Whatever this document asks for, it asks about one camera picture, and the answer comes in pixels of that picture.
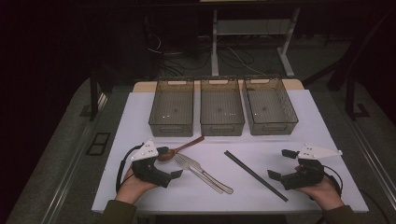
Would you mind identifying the tangle of floor cables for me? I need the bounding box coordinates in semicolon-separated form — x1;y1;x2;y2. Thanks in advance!
146;34;269;77

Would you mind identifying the brown wooden spoon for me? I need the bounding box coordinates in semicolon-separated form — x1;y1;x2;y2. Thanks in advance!
157;135;205;162

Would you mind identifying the brown transparent plastic bin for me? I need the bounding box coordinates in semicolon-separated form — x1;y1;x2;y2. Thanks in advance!
241;77;300;136
148;77;195;138
199;77;246;137

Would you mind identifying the person's left hand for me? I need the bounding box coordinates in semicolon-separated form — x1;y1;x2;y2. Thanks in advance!
115;167;158;204

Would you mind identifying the white metal table frame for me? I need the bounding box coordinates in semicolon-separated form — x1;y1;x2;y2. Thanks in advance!
210;7;302;78

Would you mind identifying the black metal stand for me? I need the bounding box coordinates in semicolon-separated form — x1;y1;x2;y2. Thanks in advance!
345;76;372;121

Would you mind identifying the silver metal fork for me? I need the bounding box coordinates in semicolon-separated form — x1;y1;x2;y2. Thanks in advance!
173;153;225;195

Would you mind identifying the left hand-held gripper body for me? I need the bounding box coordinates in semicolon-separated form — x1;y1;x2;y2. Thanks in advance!
130;139;173;189

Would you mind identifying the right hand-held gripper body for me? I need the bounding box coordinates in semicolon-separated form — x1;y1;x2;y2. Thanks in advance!
279;143;344;191

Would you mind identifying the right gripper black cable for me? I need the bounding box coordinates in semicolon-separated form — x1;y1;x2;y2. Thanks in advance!
322;164;391;224

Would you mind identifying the person's right hand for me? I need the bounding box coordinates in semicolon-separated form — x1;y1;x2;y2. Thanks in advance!
295;175;345;212

